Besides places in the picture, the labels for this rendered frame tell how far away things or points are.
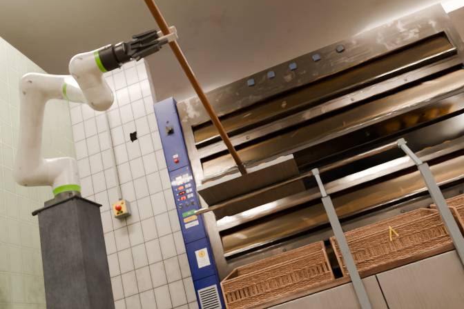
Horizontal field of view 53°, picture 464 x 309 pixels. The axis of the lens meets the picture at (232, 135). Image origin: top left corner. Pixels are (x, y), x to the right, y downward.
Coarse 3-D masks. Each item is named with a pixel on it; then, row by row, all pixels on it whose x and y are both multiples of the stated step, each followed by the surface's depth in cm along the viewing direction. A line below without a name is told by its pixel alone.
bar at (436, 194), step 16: (400, 144) 249; (352, 160) 254; (416, 160) 229; (304, 176) 257; (432, 176) 218; (256, 192) 261; (432, 192) 216; (208, 208) 265; (448, 208) 211; (336, 224) 222; (448, 224) 209; (352, 272) 212; (368, 304) 206
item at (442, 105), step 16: (448, 96) 275; (400, 112) 279; (416, 112) 281; (432, 112) 286; (448, 112) 290; (352, 128) 284; (368, 128) 284; (384, 128) 288; (400, 128) 293; (320, 144) 287; (336, 144) 291; (352, 144) 296; (272, 160) 290; (304, 160) 299; (224, 176) 294
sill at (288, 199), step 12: (444, 144) 281; (456, 144) 279; (408, 156) 284; (420, 156) 282; (372, 168) 287; (384, 168) 285; (336, 180) 290; (348, 180) 288; (300, 192) 293; (312, 192) 291; (264, 204) 296; (276, 204) 294; (240, 216) 297
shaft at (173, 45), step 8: (144, 0) 160; (152, 0) 161; (152, 8) 163; (160, 16) 167; (160, 24) 169; (168, 32) 172; (176, 48) 178; (176, 56) 181; (184, 64) 185; (192, 72) 190; (192, 80) 192; (200, 88) 197; (200, 96) 200; (208, 104) 205; (208, 112) 209; (216, 120) 214; (216, 128) 219; (224, 136) 223; (232, 152) 234; (240, 160) 242
